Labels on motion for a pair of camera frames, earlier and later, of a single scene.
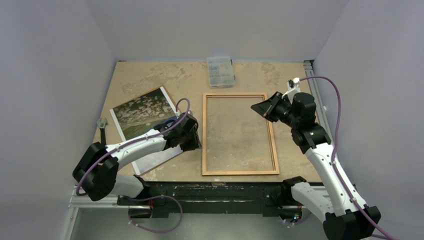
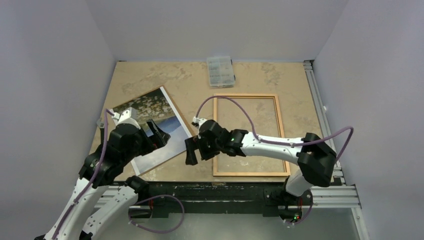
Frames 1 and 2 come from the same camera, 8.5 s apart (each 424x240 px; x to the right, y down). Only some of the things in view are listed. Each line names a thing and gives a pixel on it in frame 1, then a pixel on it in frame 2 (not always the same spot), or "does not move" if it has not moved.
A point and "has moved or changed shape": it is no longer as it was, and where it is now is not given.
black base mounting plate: x=160 y=197 does not move
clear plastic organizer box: x=220 y=72 does not move
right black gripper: x=272 y=108 -> x=200 y=148
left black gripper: x=194 y=143 -> x=161 y=138
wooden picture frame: x=204 y=172 has moved or changed shape
